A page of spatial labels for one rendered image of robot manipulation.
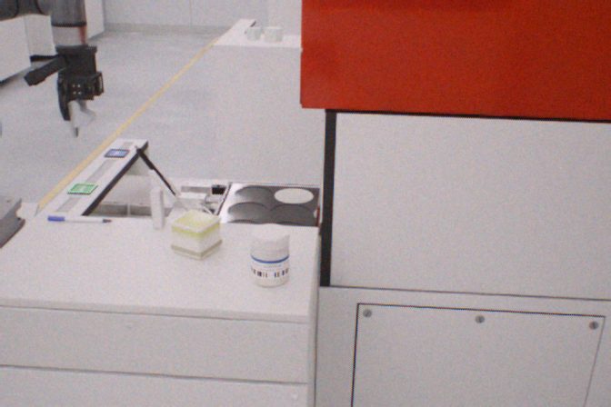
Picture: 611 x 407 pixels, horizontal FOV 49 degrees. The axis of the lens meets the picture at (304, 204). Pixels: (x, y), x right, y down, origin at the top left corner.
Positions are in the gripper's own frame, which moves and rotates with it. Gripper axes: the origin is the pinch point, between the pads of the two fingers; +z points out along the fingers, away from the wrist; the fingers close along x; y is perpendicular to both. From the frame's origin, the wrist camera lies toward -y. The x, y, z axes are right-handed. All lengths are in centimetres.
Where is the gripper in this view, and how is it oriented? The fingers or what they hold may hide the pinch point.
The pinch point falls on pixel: (72, 132)
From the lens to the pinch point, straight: 167.1
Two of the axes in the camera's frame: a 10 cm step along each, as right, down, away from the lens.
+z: -0.2, 9.2, 4.0
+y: 10.0, 0.5, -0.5
